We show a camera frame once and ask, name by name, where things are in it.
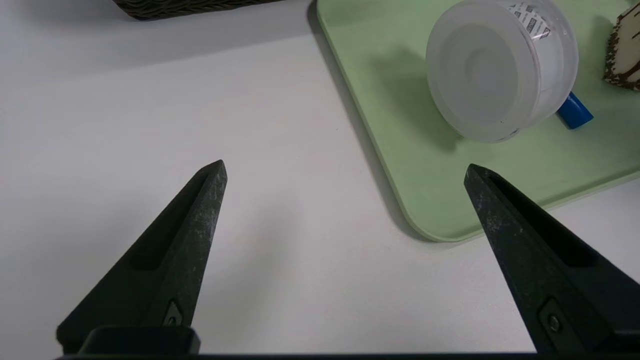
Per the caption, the dark brown wicker basket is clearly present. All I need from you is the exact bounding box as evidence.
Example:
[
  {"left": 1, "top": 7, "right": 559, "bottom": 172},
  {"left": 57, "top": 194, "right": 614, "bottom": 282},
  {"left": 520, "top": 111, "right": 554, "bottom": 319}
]
[{"left": 112, "top": 0, "right": 286, "bottom": 21}]

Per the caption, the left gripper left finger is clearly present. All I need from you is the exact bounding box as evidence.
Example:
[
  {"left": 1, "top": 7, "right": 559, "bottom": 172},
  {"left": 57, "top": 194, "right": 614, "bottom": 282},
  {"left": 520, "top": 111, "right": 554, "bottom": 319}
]
[{"left": 56, "top": 159, "right": 229, "bottom": 354}]

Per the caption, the light green plastic tray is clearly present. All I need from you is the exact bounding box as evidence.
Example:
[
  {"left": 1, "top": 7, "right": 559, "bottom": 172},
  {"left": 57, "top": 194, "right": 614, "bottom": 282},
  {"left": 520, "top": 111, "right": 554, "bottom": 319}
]
[{"left": 316, "top": 0, "right": 640, "bottom": 243}]

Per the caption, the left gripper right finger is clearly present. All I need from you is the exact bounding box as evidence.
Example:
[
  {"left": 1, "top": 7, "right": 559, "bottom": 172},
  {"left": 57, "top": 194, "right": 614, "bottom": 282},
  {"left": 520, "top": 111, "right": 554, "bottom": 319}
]
[{"left": 463, "top": 163, "right": 640, "bottom": 354}]

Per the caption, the white tape roll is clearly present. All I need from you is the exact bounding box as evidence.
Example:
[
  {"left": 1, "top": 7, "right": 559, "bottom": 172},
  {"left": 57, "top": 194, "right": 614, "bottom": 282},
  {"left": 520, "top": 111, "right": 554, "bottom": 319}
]
[{"left": 425, "top": 0, "right": 580, "bottom": 144}]

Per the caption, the chocolate blueberry cake slice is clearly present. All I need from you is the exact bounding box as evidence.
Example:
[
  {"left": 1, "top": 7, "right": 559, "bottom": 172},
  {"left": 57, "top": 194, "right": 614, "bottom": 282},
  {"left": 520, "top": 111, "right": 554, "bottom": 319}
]
[{"left": 603, "top": 2, "right": 640, "bottom": 92}]

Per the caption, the blue and white marker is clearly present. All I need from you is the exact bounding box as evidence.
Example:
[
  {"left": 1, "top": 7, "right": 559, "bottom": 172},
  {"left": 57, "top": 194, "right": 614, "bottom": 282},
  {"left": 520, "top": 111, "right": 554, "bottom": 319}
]
[{"left": 556, "top": 91, "right": 595, "bottom": 130}]

